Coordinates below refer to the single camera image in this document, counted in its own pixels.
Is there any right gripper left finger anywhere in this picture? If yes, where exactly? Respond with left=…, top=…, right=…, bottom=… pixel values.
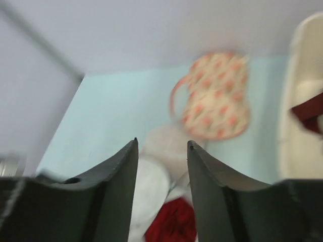
left=1, top=140, right=138, bottom=241

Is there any pink mesh bag middle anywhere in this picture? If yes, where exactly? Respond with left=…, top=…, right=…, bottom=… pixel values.
left=141, top=125, right=190, bottom=187

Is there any grey trimmed mesh laundry bag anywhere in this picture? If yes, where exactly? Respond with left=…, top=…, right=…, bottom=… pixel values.
left=128, top=155, right=192, bottom=241

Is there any floral orange laundry bag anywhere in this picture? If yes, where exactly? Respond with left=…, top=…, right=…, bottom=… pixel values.
left=169, top=51, right=251, bottom=141

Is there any left aluminium frame post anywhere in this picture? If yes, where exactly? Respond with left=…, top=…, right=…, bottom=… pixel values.
left=1, top=1, right=85, bottom=83

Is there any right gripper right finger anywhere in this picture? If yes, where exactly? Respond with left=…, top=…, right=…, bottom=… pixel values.
left=187, top=141, right=322, bottom=241

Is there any cream plastic basket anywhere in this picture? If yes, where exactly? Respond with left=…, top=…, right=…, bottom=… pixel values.
left=277, top=12, right=322, bottom=179

